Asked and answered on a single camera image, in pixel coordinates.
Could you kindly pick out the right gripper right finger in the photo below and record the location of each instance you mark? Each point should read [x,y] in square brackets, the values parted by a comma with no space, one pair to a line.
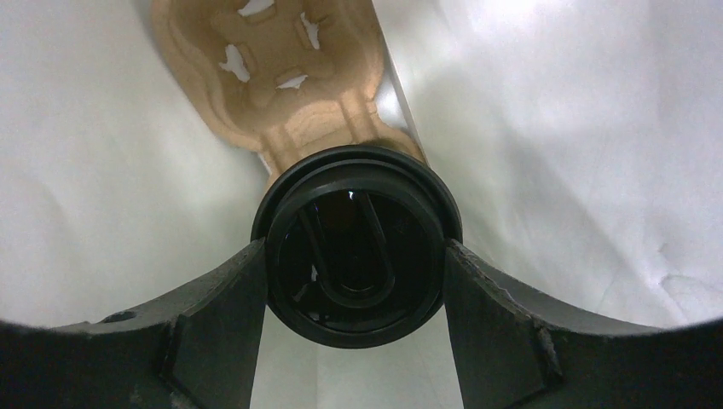
[517,347]

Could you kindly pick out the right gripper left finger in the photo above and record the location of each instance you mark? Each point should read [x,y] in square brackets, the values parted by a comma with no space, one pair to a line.
[193,347]

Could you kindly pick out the light blue paper bag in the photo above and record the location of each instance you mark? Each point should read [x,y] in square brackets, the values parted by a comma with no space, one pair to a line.
[581,141]

